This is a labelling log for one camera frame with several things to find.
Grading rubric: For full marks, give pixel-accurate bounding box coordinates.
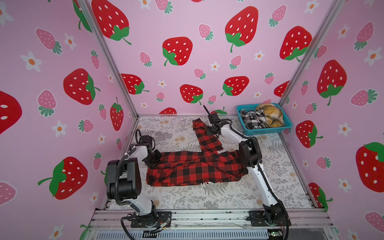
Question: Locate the black white plaid shirt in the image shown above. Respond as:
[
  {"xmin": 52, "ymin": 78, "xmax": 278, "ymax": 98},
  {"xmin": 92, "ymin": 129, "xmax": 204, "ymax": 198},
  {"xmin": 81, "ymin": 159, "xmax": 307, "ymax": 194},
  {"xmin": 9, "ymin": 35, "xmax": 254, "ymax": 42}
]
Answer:
[{"xmin": 240, "ymin": 109, "xmax": 268, "ymax": 130}]

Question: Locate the yellow plaid shirt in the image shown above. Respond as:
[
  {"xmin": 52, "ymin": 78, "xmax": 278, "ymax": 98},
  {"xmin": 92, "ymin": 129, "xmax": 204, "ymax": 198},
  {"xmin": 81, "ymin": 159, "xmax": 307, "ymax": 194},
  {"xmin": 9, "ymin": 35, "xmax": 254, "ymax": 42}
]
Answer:
[{"xmin": 256, "ymin": 104, "xmax": 285, "ymax": 128}]

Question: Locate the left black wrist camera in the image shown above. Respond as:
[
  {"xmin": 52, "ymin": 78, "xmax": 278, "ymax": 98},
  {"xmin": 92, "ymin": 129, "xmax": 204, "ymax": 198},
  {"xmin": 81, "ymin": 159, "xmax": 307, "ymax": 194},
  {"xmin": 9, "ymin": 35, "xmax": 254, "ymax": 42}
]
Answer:
[{"xmin": 140, "ymin": 135, "xmax": 154, "ymax": 147}]

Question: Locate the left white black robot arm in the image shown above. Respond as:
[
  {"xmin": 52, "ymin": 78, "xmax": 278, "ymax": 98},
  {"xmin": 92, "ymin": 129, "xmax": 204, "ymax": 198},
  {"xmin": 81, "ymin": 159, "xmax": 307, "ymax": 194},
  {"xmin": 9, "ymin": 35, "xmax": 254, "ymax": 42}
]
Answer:
[{"xmin": 105, "ymin": 144, "xmax": 161, "ymax": 227}]

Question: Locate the red black plaid shirt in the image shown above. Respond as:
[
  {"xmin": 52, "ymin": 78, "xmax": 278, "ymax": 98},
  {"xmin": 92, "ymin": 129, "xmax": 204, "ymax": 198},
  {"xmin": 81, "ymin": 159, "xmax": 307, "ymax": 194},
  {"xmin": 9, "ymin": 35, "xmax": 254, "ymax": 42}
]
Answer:
[{"xmin": 146, "ymin": 119, "xmax": 248, "ymax": 187}]

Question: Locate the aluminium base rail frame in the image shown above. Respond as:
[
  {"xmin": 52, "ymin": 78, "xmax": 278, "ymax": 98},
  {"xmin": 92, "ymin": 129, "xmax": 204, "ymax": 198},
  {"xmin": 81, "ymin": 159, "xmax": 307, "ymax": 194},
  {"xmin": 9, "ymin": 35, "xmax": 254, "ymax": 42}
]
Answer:
[{"xmin": 79, "ymin": 208, "xmax": 341, "ymax": 240}]

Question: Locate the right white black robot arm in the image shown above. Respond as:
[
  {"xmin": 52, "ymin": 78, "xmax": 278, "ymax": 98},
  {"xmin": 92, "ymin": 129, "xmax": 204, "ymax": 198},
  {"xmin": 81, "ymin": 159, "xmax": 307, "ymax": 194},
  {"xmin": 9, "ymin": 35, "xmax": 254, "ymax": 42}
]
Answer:
[{"xmin": 205, "ymin": 108, "xmax": 291, "ymax": 228}]

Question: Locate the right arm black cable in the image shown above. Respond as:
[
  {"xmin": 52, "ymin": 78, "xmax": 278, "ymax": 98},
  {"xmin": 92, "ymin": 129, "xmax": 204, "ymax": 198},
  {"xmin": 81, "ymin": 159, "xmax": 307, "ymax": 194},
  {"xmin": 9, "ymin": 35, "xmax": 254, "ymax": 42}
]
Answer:
[{"xmin": 221, "ymin": 118, "xmax": 290, "ymax": 240}]

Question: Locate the teal plastic basket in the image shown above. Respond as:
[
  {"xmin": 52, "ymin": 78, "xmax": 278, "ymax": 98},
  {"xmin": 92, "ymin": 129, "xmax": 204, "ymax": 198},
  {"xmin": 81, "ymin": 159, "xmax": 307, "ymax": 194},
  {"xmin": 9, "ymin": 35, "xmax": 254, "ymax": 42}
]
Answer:
[{"xmin": 236, "ymin": 103, "xmax": 293, "ymax": 136}]

